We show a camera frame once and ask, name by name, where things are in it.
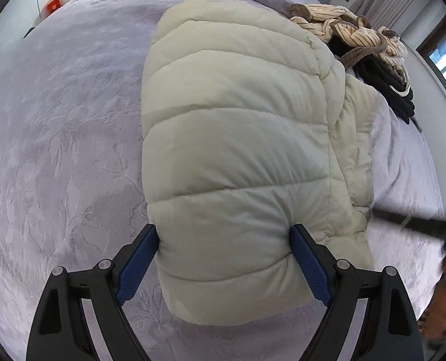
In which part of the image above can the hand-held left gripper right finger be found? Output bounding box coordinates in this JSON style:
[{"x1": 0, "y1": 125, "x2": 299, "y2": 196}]
[{"x1": 289, "y1": 224, "x2": 424, "y2": 361}]

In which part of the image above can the white quilted puffer jacket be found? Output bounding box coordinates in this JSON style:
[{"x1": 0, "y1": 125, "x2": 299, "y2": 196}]
[{"x1": 140, "y1": 0, "x2": 382, "y2": 326}]

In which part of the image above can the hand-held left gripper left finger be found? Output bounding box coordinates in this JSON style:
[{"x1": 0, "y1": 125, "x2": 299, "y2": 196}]
[{"x1": 26, "y1": 224, "x2": 159, "y2": 361}]

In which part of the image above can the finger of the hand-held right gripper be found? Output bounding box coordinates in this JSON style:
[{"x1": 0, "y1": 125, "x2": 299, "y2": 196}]
[{"x1": 371, "y1": 205, "x2": 446, "y2": 238}]

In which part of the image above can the black knit garment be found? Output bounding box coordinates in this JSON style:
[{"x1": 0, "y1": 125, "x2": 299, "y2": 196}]
[{"x1": 328, "y1": 39, "x2": 423, "y2": 132}]

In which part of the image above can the beige striped garment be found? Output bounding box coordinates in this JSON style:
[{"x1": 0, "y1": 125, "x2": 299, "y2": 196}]
[{"x1": 288, "y1": 4, "x2": 408, "y2": 69}]

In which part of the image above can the lavender embossed bedspread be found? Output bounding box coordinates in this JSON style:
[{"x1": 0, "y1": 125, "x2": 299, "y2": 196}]
[{"x1": 0, "y1": 0, "x2": 446, "y2": 361}]

